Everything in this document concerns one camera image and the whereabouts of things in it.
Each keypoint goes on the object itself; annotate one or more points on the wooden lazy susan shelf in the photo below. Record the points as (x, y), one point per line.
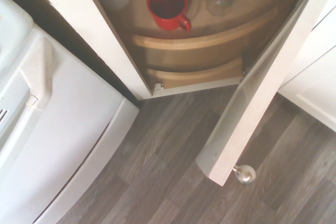
(204, 37)
(199, 75)

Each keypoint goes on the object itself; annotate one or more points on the silver round door knob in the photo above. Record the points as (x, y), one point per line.
(245, 174)

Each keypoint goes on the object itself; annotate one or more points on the white cabinet frame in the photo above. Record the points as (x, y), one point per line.
(105, 37)

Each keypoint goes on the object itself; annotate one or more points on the white oven stove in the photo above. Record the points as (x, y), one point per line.
(47, 119)

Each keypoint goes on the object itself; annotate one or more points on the white adjacent cabinet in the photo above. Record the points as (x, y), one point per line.
(312, 58)

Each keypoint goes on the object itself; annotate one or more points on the white plastic door catch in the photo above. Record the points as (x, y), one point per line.
(158, 86)

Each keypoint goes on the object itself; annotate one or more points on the red ceramic mug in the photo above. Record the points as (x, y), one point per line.
(168, 3)

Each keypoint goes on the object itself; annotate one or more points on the white cabinet door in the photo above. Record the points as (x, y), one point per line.
(252, 98)

